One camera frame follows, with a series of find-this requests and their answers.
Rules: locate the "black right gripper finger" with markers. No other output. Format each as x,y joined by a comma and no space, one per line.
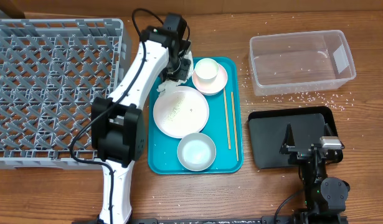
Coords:
328,131
288,143

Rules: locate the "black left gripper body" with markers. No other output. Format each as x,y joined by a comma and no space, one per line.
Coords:
178,68

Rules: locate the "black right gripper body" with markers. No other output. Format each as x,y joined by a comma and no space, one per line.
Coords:
300,154

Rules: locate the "cream plastic cup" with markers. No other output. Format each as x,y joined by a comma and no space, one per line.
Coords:
206,70

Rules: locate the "pink plastic bowl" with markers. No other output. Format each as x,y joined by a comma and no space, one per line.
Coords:
213,87

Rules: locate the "grey small bowl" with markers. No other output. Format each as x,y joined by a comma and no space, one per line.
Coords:
196,152

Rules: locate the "white paper napkin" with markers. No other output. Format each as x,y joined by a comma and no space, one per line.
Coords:
166,85

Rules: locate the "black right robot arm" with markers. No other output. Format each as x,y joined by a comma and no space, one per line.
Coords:
325,196

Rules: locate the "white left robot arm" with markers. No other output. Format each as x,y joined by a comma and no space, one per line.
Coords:
118,131

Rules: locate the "grey dishwasher rack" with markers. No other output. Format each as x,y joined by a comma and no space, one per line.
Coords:
51,70

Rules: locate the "black tray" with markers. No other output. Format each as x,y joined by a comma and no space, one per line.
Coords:
267,132

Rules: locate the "teal plastic tray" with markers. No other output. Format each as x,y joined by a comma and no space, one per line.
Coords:
162,149

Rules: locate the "clear plastic bin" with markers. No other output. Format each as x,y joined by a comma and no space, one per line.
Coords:
300,62

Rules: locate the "right wooden chopstick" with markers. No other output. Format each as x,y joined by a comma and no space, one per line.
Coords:
235,127

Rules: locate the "white round plate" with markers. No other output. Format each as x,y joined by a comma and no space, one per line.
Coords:
181,111

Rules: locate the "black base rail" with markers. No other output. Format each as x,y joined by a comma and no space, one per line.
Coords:
262,220

